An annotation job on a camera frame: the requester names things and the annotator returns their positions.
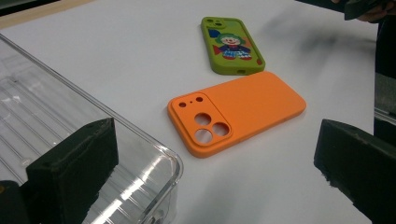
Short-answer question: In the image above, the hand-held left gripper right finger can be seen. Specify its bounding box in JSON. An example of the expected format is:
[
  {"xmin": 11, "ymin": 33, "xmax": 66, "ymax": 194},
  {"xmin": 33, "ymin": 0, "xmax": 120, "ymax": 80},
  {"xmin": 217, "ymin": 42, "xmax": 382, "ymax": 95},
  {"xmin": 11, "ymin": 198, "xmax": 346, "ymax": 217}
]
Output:
[{"xmin": 313, "ymin": 119, "xmax": 396, "ymax": 224}]

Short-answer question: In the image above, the metal floor rail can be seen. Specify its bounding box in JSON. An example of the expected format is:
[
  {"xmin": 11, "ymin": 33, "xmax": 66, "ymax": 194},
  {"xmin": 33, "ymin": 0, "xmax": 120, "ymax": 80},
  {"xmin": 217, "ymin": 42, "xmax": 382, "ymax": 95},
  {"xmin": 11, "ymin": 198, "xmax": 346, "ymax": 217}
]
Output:
[{"xmin": 373, "ymin": 106, "xmax": 396, "ymax": 126}]

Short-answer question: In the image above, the orange phone case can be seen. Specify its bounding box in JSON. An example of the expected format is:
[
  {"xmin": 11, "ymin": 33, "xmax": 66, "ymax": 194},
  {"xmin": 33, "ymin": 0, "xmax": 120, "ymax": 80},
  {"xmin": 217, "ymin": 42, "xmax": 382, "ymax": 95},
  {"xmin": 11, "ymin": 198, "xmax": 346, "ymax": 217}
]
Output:
[{"xmin": 167, "ymin": 70, "xmax": 307, "ymax": 159}]

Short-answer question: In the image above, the green clown phone case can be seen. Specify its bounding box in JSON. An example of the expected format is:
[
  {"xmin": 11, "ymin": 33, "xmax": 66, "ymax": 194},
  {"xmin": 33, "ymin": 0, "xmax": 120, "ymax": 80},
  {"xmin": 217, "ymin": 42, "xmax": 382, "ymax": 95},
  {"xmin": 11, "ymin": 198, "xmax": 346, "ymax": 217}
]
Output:
[{"xmin": 200, "ymin": 16, "xmax": 266, "ymax": 77}]

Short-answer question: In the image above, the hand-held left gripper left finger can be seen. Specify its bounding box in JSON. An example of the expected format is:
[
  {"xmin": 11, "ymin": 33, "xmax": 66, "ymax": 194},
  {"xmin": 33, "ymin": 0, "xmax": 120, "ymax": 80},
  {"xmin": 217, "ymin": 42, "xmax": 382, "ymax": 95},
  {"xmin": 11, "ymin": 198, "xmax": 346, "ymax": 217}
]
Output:
[{"xmin": 25, "ymin": 117, "xmax": 120, "ymax": 224}]

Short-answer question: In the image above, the clear plastic rack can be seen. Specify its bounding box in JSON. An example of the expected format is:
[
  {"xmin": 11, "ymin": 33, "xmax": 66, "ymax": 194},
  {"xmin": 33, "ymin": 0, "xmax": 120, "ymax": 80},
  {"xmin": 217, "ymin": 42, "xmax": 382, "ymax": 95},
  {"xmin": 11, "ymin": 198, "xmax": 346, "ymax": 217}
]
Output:
[{"xmin": 0, "ymin": 33, "xmax": 184, "ymax": 224}]

